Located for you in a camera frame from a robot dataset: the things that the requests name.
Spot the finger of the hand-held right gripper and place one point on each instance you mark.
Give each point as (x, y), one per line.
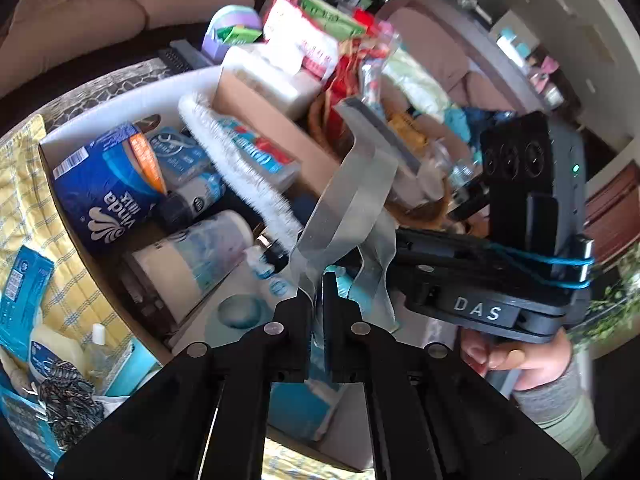
(450, 245)
(450, 272)

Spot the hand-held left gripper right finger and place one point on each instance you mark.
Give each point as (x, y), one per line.
(340, 340)

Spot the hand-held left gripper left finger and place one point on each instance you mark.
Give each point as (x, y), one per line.
(295, 340)

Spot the clear plastic strip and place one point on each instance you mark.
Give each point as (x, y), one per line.
(345, 195)

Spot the long white bottle brush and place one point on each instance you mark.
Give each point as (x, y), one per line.
(230, 170)

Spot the clear plastic juice bottle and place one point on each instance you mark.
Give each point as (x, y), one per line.
(265, 155)

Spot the white cardboard box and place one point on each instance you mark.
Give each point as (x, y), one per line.
(260, 102)

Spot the person's right forearm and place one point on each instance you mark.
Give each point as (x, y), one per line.
(560, 410)

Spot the person's right hand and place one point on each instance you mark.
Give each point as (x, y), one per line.
(535, 360)

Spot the wicker basket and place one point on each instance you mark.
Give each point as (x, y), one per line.
(425, 215)

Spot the white blue printed pack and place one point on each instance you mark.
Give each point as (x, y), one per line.
(240, 310)

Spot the dark blue cloth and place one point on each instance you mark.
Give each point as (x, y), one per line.
(465, 125)

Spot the green potted plant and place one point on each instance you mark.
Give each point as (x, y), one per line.
(615, 310)

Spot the teal paper box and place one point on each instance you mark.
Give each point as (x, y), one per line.
(132, 370)

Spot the small dark capped bottle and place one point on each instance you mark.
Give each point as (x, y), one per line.
(190, 205)

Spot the small clear bottle white cap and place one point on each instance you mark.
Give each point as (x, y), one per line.
(102, 360)

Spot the red snack bag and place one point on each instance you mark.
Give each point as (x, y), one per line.
(350, 70)

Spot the blue dental floss box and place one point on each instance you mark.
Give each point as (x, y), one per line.
(180, 155)

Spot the blue toilet paper pack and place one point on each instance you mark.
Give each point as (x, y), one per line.
(110, 195)

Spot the black patterned cloth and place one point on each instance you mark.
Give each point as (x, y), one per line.
(65, 395)

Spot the white soft pack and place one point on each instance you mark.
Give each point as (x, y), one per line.
(55, 345)

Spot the white tissue pack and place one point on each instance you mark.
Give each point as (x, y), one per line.
(270, 75)

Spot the white red-printed bag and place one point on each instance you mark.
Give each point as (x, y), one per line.
(300, 40)

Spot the blue printed carton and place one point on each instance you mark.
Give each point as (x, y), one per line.
(25, 285)

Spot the green sachet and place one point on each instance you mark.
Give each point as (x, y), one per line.
(235, 35)

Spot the black remote control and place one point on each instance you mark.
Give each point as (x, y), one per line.
(185, 55)

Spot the yellow plaid tablecloth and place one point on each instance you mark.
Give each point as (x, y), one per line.
(25, 185)

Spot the purple plastic container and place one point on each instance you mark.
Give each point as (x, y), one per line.
(235, 15)

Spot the brown fabric sofa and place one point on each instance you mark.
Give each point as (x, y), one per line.
(75, 10)

